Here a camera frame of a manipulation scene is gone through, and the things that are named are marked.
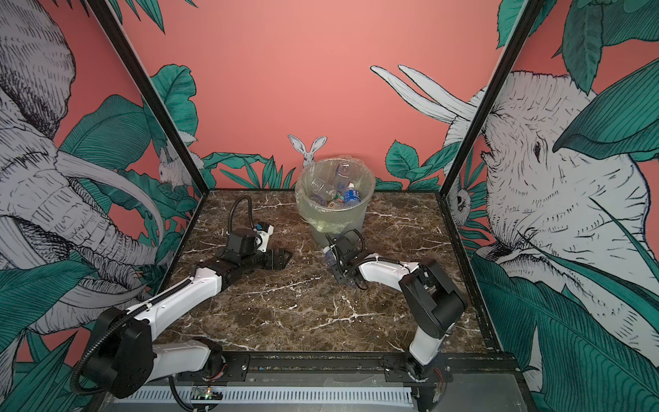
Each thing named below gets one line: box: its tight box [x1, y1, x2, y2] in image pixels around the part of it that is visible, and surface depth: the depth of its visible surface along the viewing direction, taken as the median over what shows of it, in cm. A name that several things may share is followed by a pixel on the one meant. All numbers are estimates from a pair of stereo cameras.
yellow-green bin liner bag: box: [295, 155, 377, 234], surface depth 92 cm
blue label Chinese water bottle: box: [343, 181, 362, 206], surface depth 96 cm
